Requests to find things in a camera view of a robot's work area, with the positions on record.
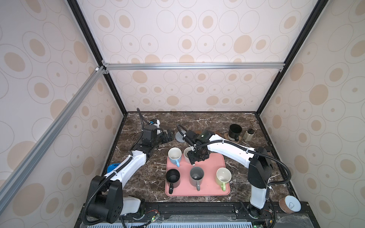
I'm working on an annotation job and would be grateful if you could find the white pink mug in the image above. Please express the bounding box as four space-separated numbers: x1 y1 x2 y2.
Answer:
183 147 195 166

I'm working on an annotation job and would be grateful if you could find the blue grey round coaster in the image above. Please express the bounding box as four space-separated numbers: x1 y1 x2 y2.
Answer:
175 132 185 143

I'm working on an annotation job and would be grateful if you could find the blue mug white inside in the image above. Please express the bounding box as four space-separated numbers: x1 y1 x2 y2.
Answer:
168 147 182 167

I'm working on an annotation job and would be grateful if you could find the brown paw shaped coaster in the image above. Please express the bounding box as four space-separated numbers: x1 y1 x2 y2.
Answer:
224 133 242 143

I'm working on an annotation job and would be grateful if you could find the black mug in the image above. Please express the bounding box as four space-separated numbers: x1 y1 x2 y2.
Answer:
228 123 242 142
166 169 181 195

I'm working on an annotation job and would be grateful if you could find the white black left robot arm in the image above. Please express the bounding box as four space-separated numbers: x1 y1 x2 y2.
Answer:
81 108 174 226

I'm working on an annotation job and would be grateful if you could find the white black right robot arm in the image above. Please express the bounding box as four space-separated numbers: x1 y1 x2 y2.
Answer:
176 124 291 219

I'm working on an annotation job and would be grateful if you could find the grey mug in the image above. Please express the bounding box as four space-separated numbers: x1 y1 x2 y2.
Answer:
189 167 204 191

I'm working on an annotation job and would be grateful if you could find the light green mug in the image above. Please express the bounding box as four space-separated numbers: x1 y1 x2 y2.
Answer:
215 168 232 192

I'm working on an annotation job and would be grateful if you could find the pink rectangular tray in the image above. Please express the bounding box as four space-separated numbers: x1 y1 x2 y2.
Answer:
165 153 231 197

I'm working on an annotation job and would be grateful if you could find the small olive bottle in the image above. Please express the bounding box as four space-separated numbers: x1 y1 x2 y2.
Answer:
242 128 255 142

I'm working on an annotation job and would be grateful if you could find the blue round tin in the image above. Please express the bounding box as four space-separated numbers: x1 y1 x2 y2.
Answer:
106 163 120 173

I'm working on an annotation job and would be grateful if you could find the horizontal aluminium bar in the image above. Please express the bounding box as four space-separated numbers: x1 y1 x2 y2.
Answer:
104 62 285 71

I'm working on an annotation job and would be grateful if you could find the diagonal aluminium bar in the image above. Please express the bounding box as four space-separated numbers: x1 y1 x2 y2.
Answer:
1 66 106 213

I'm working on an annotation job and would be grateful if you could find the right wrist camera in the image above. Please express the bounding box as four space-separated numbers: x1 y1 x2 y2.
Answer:
183 130 205 148

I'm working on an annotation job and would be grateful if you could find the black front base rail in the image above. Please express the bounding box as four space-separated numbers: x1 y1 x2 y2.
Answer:
75 201 320 228

